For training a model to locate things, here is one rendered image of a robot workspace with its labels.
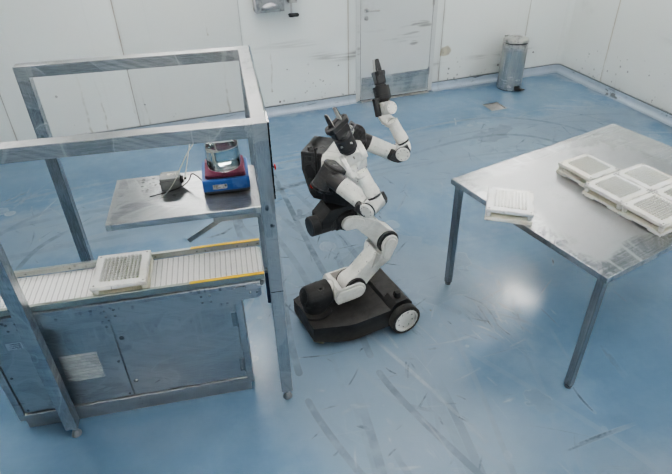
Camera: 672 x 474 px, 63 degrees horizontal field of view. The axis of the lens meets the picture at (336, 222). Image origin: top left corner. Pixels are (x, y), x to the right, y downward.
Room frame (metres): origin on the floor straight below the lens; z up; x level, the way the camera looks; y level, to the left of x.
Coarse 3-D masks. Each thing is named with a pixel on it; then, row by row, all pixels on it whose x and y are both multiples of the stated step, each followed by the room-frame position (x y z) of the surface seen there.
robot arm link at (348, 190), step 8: (344, 184) 2.26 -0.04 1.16; (352, 184) 2.26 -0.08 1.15; (336, 192) 2.27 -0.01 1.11; (344, 192) 2.23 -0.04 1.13; (352, 192) 2.22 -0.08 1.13; (360, 192) 2.23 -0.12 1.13; (352, 200) 2.21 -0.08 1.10; (360, 200) 2.19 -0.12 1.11; (360, 208) 2.16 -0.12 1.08; (368, 208) 2.13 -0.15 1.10; (368, 216) 2.13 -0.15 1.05
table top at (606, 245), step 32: (608, 128) 3.54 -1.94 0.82; (512, 160) 3.10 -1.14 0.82; (544, 160) 3.09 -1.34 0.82; (608, 160) 3.07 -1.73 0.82; (640, 160) 3.06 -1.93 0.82; (480, 192) 2.72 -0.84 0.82; (544, 192) 2.70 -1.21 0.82; (576, 192) 2.69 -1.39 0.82; (544, 224) 2.38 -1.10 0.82; (576, 224) 2.37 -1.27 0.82; (608, 224) 2.36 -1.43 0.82; (576, 256) 2.10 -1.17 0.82; (608, 256) 2.09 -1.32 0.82; (640, 256) 2.08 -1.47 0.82
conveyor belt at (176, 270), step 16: (192, 256) 2.17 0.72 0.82; (208, 256) 2.17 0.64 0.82; (224, 256) 2.16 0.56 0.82; (240, 256) 2.16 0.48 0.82; (256, 256) 2.16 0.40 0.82; (64, 272) 2.07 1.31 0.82; (80, 272) 2.06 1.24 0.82; (160, 272) 2.05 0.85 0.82; (176, 272) 2.05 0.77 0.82; (192, 272) 2.04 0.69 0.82; (208, 272) 2.04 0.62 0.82; (224, 272) 2.04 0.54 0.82; (240, 272) 2.04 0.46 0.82; (32, 288) 1.95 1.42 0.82; (48, 288) 1.95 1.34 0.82; (64, 288) 1.95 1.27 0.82; (80, 288) 1.95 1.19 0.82; (0, 304) 1.85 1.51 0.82
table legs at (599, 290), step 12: (456, 192) 2.86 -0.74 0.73; (456, 204) 2.85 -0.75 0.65; (456, 216) 2.84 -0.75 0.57; (456, 228) 2.85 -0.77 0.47; (456, 240) 2.86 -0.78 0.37; (600, 288) 1.96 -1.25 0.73; (600, 300) 1.96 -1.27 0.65; (588, 312) 1.98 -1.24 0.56; (588, 324) 1.96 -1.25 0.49; (588, 336) 1.96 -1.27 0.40; (576, 348) 1.98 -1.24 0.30; (576, 360) 1.96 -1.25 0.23; (576, 372) 1.96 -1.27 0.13; (564, 384) 1.99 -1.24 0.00
